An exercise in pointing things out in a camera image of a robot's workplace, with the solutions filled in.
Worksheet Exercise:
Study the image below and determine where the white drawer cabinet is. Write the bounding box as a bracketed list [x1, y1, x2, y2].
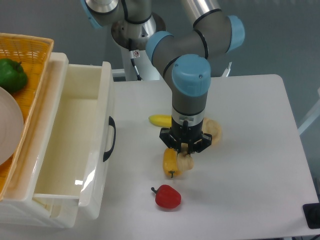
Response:
[0, 52, 77, 228]

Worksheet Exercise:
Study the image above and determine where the white open upper drawer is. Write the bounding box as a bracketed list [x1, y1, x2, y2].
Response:
[33, 62, 115, 220]

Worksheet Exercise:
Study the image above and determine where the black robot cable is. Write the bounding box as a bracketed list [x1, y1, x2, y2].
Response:
[127, 38, 144, 81]

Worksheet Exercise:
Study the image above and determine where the red bell pepper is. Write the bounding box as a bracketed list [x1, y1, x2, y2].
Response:
[151, 184, 182, 209]

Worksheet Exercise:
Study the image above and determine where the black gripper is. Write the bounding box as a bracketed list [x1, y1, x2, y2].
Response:
[159, 119, 212, 155]

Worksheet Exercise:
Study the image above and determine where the beige round plate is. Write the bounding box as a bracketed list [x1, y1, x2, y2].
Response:
[0, 87, 24, 165]

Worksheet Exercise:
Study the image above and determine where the orange woven basket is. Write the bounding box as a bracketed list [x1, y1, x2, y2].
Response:
[0, 32, 55, 201]

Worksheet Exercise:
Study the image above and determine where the green bell pepper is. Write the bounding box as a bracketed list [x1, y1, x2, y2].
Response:
[0, 58, 28, 94]

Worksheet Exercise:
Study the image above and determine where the black drawer handle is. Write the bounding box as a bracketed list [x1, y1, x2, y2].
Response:
[102, 116, 117, 162]

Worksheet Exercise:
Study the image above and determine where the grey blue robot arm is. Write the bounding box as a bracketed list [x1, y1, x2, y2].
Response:
[81, 0, 245, 154]

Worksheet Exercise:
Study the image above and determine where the yellow banana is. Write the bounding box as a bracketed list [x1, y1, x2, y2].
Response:
[148, 114, 172, 128]

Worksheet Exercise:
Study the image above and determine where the yellow bell pepper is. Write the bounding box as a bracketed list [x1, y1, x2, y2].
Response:
[162, 148, 182, 178]

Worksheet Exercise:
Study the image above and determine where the black device at table edge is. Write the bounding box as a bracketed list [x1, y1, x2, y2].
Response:
[302, 202, 320, 229]

